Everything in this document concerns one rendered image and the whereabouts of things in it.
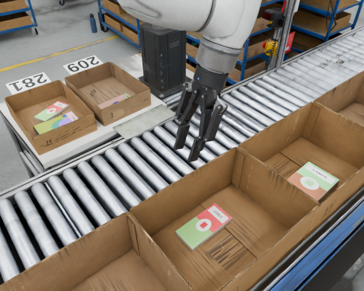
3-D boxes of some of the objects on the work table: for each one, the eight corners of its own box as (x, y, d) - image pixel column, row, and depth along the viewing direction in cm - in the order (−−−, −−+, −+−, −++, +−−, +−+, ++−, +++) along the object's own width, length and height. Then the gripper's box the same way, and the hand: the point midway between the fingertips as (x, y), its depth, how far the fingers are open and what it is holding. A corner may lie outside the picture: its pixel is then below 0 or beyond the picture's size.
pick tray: (64, 95, 174) (59, 78, 168) (98, 130, 152) (94, 112, 145) (10, 115, 161) (2, 97, 154) (39, 156, 139) (31, 138, 132)
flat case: (95, 108, 164) (95, 105, 163) (126, 94, 174) (126, 92, 173) (110, 120, 157) (109, 118, 156) (141, 105, 166) (141, 103, 165)
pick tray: (112, 76, 189) (110, 60, 183) (152, 104, 168) (151, 88, 161) (67, 93, 175) (63, 77, 169) (104, 127, 154) (100, 109, 147)
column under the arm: (133, 81, 185) (126, 23, 163) (167, 66, 198) (166, 11, 176) (160, 100, 171) (158, 40, 149) (197, 83, 184) (199, 25, 162)
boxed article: (34, 119, 157) (33, 116, 156) (58, 103, 168) (58, 100, 167) (45, 123, 155) (45, 121, 154) (69, 107, 165) (69, 104, 164)
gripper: (253, 84, 70) (218, 171, 81) (198, 53, 80) (174, 135, 91) (231, 84, 65) (197, 178, 76) (175, 52, 75) (153, 138, 86)
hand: (188, 144), depth 82 cm, fingers open, 5 cm apart
